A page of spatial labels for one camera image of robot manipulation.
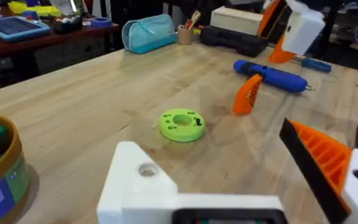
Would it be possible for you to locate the finger of the white orange right gripper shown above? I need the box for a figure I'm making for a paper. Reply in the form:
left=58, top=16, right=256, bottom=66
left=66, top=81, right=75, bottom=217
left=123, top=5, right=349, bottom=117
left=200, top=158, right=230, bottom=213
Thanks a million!
left=257, top=0, right=311, bottom=40
left=267, top=8, right=326, bottom=65

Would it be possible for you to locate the bare white left gripper left finger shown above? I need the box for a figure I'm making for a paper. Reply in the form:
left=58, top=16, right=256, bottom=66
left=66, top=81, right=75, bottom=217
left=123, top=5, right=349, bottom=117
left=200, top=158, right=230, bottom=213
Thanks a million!
left=96, top=141, right=180, bottom=224

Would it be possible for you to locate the white orange left gripper right finger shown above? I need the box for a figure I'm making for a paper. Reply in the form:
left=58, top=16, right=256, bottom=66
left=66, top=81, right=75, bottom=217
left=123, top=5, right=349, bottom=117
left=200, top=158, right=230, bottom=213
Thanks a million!
left=278, top=118, right=358, bottom=224

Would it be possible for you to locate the blue electric screwdriver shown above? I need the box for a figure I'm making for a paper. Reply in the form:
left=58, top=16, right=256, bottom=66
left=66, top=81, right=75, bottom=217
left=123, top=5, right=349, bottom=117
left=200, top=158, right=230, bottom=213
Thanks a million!
left=232, top=59, right=316, bottom=95

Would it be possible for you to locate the beige box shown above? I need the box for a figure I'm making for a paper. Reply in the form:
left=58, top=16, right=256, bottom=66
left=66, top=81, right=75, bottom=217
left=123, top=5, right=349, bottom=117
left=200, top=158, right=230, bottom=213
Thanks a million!
left=209, top=6, right=264, bottom=37

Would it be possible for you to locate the black tool case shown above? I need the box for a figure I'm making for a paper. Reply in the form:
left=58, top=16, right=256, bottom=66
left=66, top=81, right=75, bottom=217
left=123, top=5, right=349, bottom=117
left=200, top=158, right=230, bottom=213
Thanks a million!
left=198, top=25, right=269, bottom=58

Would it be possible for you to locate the green disc with holes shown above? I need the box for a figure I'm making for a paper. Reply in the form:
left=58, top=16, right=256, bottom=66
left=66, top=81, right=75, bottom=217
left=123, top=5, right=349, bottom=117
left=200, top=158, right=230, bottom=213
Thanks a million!
left=158, top=107, right=206, bottom=143

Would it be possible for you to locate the orange ribbed wedge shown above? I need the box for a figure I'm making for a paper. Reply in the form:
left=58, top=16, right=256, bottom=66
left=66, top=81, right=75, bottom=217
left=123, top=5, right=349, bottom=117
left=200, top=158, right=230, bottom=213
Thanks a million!
left=232, top=73, right=264, bottom=116

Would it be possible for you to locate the tan cup with utensils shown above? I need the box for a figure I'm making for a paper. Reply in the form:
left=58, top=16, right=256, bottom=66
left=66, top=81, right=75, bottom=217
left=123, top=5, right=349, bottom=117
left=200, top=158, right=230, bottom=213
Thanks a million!
left=177, top=10, right=202, bottom=46

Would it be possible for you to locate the teal zip bag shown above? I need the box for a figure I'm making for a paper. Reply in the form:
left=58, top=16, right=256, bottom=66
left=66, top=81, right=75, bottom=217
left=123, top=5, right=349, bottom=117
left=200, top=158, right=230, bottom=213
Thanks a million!
left=121, top=13, right=178, bottom=55

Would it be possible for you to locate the blue tape roll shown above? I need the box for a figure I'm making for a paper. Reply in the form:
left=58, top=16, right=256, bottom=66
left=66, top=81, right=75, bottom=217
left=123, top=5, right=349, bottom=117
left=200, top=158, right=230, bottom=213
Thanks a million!
left=90, top=16, right=112, bottom=29

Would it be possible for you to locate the brown wooden desk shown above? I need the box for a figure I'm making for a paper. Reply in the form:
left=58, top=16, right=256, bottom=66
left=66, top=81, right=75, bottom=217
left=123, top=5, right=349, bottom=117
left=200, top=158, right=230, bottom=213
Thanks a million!
left=0, top=2, right=121, bottom=77

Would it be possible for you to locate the black tray of small items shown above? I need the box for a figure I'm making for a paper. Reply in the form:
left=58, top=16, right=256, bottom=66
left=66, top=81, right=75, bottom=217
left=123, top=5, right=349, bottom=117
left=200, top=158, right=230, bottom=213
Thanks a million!
left=52, top=14, right=84, bottom=35

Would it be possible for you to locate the blue framed tablet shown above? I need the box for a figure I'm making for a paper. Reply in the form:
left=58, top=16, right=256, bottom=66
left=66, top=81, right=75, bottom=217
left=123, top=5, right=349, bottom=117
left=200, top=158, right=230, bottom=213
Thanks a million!
left=0, top=16, right=51, bottom=43

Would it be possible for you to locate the yellow toy board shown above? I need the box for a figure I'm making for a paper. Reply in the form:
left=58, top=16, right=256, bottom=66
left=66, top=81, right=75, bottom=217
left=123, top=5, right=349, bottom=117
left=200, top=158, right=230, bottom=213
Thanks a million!
left=7, top=0, right=62, bottom=18

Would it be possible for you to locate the blue handled screwdriver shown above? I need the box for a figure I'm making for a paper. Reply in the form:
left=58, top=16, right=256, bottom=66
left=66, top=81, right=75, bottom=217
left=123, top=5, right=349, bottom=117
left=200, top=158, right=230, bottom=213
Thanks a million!
left=290, top=55, right=333, bottom=74

